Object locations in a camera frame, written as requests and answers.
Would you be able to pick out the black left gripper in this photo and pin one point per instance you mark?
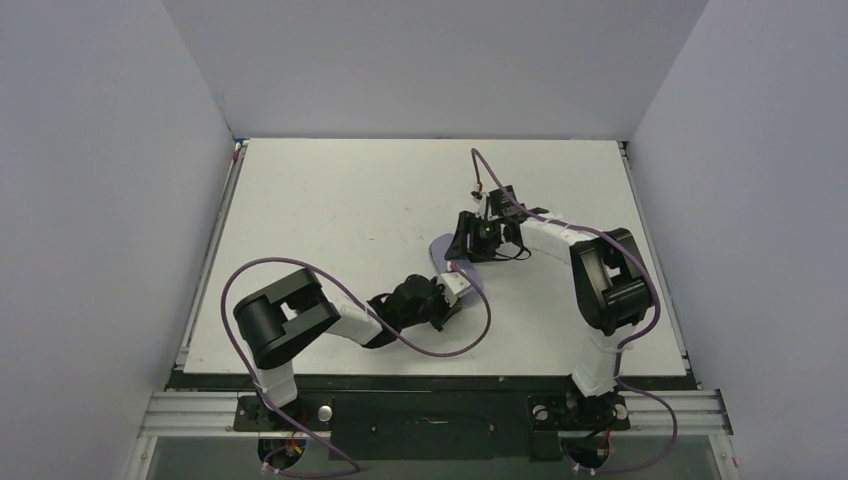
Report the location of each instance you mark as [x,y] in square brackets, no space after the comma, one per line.
[436,307]

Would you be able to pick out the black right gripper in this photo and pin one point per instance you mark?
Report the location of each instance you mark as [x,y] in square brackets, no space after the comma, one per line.
[468,237]

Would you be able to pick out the lilac umbrella case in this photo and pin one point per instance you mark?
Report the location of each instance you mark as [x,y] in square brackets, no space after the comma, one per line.
[437,249]

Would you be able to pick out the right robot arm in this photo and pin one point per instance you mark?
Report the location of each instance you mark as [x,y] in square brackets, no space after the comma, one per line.
[612,289]

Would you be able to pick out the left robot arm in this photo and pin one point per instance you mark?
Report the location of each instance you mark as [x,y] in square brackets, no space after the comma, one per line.
[282,319]

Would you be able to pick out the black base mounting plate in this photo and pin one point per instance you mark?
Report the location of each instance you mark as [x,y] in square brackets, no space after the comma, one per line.
[436,425]

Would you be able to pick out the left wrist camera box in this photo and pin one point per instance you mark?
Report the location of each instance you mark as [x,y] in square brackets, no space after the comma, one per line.
[455,286]

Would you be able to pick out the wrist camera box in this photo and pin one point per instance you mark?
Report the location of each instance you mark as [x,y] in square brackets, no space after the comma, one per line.
[500,205]
[455,286]

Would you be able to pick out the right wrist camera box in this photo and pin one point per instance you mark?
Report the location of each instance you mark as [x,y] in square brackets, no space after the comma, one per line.
[500,205]

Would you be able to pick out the aluminium rail base frame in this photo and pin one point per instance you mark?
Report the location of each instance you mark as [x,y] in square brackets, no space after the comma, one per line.
[656,414]

